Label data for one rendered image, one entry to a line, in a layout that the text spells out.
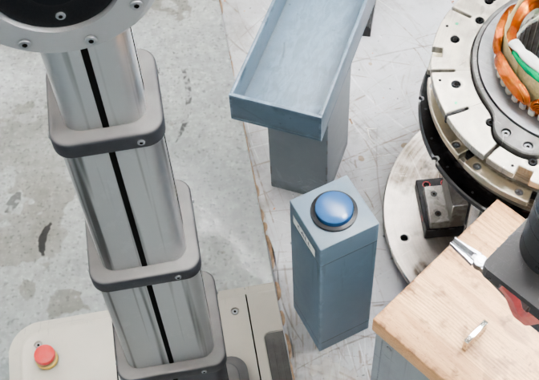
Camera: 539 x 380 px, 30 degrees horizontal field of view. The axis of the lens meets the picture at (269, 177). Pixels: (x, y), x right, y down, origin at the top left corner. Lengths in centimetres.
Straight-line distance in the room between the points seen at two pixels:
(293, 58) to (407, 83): 33
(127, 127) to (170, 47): 164
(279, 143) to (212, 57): 129
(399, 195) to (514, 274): 61
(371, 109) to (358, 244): 43
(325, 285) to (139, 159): 26
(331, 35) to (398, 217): 27
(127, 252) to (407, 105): 52
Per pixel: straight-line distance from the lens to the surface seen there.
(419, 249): 131
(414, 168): 138
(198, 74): 253
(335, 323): 122
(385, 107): 147
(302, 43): 121
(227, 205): 230
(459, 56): 112
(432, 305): 98
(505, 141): 105
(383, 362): 104
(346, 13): 125
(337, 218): 105
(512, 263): 77
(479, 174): 107
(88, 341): 189
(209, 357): 139
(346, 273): 112
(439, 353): 96
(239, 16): 158
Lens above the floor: 194
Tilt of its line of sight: 56 degrees down
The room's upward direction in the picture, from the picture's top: 4 degrees counter-clockwise
